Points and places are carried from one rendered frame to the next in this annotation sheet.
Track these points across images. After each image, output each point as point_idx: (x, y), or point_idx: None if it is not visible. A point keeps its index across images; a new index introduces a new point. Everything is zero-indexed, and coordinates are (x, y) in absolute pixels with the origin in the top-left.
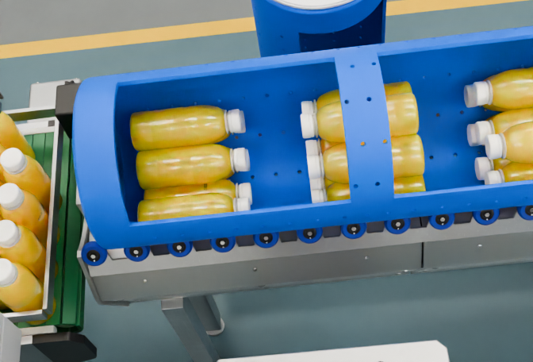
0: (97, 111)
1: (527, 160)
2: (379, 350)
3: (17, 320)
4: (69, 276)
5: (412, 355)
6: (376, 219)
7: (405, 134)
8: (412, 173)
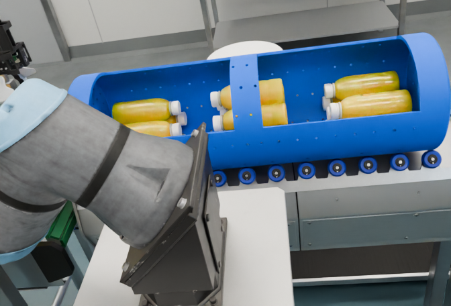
0: (86, 78)
1: (356, 115)
2: (234, 192)
3: None
4: (65, 212)
5: (257, 194)
6: (255, 152)
7: (275, 101)
8: (279, 123)
